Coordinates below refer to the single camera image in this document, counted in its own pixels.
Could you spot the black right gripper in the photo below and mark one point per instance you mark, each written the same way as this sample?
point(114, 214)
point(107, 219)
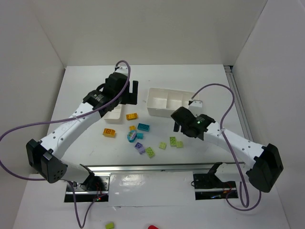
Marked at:
point(178, 120)

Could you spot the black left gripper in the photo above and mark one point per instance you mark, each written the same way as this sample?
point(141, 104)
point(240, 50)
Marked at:
point(131, 94)

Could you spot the pale lime small brick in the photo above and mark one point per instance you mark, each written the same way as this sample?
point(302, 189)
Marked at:
point(179, 144)

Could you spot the orange two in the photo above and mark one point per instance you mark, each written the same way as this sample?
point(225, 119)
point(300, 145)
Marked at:
point(131, 116)

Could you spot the pale lime square brick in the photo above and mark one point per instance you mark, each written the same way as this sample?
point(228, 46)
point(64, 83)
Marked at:
point(162, 145)

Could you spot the small orange brick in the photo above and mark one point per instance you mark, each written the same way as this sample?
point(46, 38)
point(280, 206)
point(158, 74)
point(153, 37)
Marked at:
point(132, 128)

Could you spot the teal printed oval brick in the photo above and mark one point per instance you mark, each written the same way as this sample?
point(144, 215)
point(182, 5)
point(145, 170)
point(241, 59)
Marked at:
point(132, 136)

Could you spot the lime two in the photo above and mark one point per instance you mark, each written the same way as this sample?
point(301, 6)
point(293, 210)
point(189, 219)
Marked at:
point(149, 151)

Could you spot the small teal brick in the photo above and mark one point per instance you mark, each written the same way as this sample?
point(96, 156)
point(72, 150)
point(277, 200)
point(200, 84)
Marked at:
point(139, 136)

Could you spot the orange curved brick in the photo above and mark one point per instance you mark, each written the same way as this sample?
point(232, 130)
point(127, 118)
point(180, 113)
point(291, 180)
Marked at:
point(109, 133)

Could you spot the purple brick with studs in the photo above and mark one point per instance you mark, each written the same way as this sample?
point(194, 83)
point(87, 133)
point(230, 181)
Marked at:
point(140, 148)

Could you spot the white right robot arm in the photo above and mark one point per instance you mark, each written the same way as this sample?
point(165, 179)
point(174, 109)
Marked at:
point(262, 164)

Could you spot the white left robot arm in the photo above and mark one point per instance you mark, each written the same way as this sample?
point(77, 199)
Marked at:
point(45, 156)

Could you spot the narrow white compartment tray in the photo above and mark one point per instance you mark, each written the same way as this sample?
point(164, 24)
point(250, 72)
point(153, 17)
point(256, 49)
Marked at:
point(114, 116)

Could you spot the wide white compartment tray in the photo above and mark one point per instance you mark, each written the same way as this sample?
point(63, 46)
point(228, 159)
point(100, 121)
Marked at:
point(163, 102)

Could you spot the red object at edge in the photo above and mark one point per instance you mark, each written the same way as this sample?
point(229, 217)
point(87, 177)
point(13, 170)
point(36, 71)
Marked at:
point(152, 227)

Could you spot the lime brick on foreground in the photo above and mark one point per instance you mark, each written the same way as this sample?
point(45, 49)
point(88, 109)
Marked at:
point(110, 225)

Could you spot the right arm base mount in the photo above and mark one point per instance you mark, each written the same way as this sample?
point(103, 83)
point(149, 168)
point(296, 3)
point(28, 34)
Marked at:
point(207, 186)

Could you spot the aluminium rail right side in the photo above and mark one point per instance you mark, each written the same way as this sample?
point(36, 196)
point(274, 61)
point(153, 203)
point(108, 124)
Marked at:
point(238, 103)

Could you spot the aluminium rail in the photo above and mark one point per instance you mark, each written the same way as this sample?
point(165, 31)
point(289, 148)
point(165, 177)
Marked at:
point(146, 168)
point(238, 103)

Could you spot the aluminium rail front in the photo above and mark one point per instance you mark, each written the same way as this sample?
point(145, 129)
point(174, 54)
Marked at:
point(146, 168)

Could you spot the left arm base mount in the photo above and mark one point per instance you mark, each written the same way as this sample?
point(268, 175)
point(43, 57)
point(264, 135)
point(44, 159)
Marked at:
point(99, 189)

